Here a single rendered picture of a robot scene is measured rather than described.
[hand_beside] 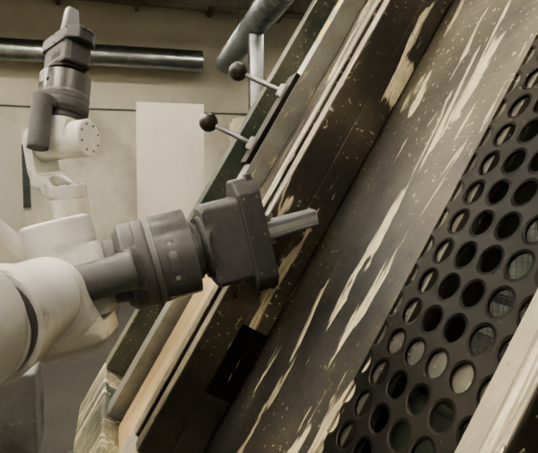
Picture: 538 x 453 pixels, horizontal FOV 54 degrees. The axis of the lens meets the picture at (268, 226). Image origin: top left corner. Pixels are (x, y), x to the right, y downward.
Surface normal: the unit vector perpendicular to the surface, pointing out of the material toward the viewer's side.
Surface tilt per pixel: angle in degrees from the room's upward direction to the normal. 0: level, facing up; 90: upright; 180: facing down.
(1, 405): 90
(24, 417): 90
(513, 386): 59
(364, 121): 90
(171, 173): 90
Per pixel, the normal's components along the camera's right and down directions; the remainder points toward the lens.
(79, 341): 0.48, 0.60
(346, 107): 0.28, 0.07
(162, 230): 0.06, -0.59
